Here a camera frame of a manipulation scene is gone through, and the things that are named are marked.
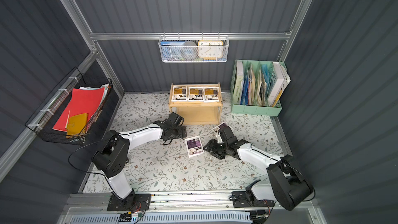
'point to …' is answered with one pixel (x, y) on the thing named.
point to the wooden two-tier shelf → (198, 103)
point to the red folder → (83, 101)
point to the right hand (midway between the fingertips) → (209, 149)
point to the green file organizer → (256, 87)
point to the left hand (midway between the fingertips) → (178, 133)
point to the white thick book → (283, 78)
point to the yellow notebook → (75, 125)
